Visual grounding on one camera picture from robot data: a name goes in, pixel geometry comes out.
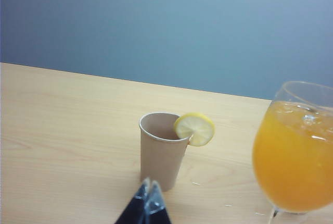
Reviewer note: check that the clear-tipped black left gripper left finger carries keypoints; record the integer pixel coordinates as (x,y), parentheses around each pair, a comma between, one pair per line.
(131,208)

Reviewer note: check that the clear-tipped black left gripper right finger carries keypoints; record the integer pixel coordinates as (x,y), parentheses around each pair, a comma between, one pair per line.
(157,205)

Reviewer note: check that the wine glass with orange drink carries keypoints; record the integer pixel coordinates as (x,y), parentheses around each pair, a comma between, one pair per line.
(294,156)

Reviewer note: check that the yellow lemon slice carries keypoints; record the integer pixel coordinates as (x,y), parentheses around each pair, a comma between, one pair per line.
(195,130)

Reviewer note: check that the brown paper cup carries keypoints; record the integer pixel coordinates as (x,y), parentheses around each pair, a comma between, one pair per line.
(160,156)

